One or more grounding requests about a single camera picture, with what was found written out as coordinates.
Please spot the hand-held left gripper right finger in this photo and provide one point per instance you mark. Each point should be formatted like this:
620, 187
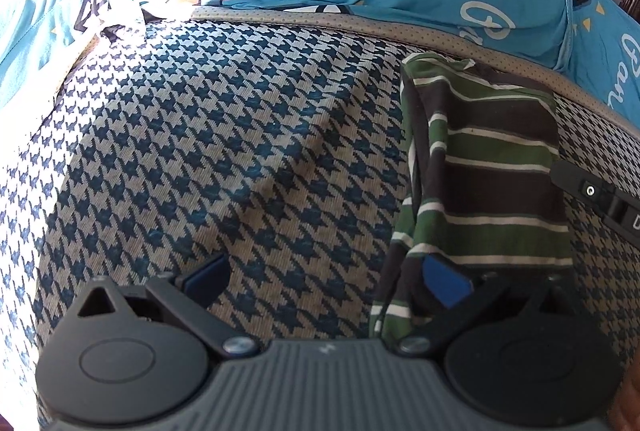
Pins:
447, 283

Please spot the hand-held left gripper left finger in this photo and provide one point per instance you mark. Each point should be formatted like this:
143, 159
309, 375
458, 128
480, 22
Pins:
210, 278

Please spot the green brown striped shirt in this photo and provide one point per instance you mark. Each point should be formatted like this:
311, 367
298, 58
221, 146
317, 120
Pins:
495, 186

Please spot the houndstooth bed sheet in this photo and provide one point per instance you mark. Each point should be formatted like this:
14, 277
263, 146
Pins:
225, 136

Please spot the blue pillow with white lettering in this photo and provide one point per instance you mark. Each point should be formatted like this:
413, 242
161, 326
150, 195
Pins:
615, 51

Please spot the beige dotted mattress edge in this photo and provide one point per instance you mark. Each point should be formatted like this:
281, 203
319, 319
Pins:
325, 23

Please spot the blue pillow with triangle print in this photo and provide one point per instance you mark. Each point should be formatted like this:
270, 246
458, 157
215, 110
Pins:
40, 31

